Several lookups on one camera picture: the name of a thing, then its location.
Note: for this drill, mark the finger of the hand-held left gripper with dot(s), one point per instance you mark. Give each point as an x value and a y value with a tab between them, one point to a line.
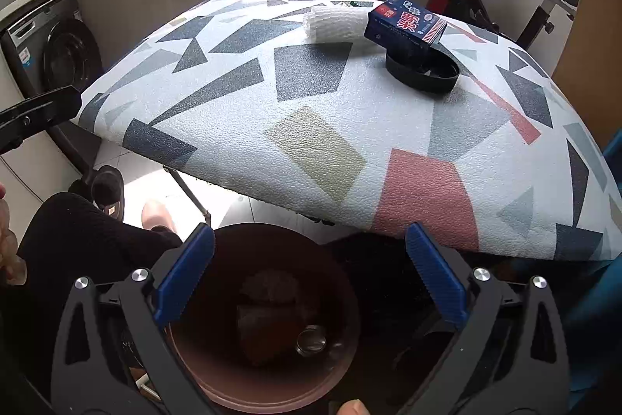
41	111

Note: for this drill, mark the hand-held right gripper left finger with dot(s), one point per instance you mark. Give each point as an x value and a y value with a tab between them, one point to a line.
187	266

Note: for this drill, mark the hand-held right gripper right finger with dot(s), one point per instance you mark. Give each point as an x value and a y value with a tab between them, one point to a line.
437	274

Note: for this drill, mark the brown round waste bin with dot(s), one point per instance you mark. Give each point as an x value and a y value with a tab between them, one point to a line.
272	249

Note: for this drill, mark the crushed red soda can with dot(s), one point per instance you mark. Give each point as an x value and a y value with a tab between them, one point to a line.
311	341

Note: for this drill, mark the black round lid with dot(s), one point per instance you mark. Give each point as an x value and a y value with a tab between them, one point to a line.
413	77

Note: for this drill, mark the blue drink carton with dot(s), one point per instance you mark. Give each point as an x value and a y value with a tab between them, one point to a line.
398	26

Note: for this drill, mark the dark green wrapper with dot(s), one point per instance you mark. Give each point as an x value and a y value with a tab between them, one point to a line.
354	4

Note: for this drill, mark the person's left hand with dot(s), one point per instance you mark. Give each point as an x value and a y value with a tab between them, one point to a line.
7	245

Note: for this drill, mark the person's right hand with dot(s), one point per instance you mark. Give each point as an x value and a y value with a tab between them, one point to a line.
356	407

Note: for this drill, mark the pink slipper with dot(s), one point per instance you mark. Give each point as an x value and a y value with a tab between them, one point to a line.
158	215

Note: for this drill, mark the grey washing machine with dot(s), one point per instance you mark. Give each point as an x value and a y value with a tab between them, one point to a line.
63	55

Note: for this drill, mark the metal table leg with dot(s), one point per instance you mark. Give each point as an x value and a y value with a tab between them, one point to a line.
192	196

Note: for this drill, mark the black slipper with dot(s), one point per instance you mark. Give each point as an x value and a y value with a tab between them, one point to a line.
104	191
79	189

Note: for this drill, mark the white shelf board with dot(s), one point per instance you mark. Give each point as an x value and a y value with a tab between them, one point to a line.
29	1

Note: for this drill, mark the blue curtain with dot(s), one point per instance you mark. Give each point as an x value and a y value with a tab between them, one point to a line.
597	322

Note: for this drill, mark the wooden wall panel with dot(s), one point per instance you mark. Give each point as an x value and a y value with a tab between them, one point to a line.
597	31

